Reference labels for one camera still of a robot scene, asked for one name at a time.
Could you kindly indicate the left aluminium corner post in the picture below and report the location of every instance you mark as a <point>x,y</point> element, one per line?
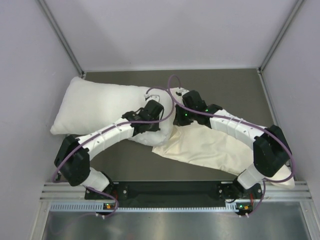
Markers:
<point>60,35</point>

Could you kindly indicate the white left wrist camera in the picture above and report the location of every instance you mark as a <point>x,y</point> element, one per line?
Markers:
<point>152,97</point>

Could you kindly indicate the aluminium frame rail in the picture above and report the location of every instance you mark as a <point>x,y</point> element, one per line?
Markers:
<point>62,192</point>

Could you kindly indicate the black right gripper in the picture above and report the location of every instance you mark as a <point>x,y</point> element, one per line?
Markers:
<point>178,120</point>

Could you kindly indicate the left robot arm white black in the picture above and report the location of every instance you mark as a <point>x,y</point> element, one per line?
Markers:
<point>75,153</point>

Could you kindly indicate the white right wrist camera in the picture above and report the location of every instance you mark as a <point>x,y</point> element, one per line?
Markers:
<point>179,91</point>

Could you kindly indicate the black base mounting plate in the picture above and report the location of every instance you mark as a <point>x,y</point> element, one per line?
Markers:
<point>181,193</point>

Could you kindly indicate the white pillow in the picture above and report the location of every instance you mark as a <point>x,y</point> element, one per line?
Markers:
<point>88,106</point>

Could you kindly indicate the grey slotted cable duct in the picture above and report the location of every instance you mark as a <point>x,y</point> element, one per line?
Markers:
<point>102,207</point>

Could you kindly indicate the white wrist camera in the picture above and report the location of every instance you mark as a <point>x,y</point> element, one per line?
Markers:
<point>152,97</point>
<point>179,91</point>

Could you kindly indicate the right aluminium corner post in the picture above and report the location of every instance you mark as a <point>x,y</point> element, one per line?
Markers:
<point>298,4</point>

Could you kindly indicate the aluminium corner post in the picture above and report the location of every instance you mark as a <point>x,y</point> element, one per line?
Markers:
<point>298,4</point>
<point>60,35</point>

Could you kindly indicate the cream pillowcase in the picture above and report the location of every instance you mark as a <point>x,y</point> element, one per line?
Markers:
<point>211,148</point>

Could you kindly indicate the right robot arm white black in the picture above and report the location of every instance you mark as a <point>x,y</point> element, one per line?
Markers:
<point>268,144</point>

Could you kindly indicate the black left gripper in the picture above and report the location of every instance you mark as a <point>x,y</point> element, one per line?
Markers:
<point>154,127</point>

